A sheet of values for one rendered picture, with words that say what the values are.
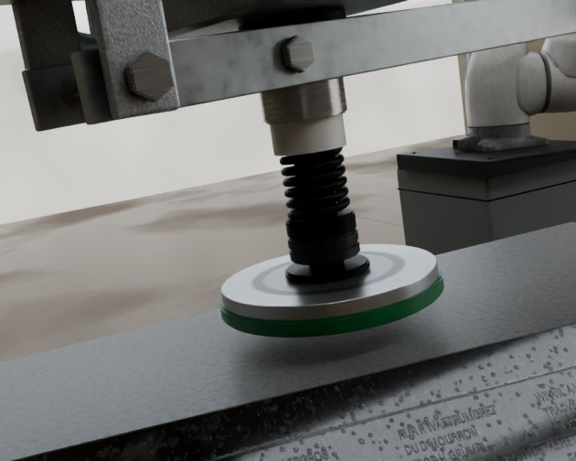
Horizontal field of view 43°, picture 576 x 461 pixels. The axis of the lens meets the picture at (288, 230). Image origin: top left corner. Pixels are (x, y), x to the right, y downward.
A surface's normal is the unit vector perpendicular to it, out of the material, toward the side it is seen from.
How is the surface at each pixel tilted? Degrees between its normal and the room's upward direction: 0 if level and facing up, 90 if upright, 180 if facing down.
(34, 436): 0
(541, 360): 45
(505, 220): 90
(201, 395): 0
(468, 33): 90
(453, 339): 0
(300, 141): 90
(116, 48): 90
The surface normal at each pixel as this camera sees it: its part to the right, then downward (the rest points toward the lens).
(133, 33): 0.60, 0.07
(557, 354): 0.07, -0.58
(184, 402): -0.15, -0.97
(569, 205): 0.38, 0.12
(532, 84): 0.06, 0.22
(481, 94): -0.74, 0.16
